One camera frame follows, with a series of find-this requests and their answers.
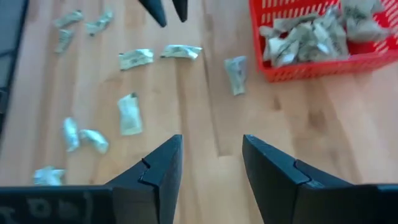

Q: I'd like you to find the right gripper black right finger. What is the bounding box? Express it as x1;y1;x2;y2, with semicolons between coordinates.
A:
242;134;354;224

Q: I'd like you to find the red plastic basket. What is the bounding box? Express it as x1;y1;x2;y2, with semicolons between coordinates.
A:
248;0;398;83

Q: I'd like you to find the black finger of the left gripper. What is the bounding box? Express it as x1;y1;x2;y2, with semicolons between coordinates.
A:
172;0;189;23
138;0;167;28

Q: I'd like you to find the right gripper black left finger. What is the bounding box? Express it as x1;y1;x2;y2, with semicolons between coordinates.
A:
106;134;184;224

